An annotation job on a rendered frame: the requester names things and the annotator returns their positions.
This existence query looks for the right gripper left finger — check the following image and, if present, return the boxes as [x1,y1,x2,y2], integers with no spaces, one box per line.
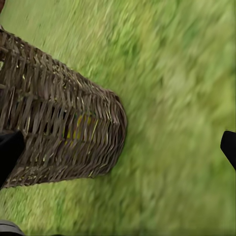
[0,131,26,189]

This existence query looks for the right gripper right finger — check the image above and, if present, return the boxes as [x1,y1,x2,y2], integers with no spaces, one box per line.
[220,131,236,170]

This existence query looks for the wicker basket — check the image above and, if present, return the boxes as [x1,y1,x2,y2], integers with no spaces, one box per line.
[0,24,127,189]

